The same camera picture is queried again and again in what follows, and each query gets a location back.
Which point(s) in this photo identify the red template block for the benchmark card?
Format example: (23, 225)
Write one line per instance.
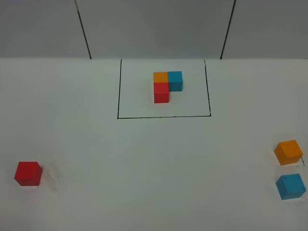
(161, 92)

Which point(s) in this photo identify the orange template block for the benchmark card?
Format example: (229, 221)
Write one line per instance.
(160, 77)

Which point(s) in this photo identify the blue template block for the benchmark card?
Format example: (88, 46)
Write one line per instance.
(175, 81)

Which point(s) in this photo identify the blue loose block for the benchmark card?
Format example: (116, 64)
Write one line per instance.
(290, 186)

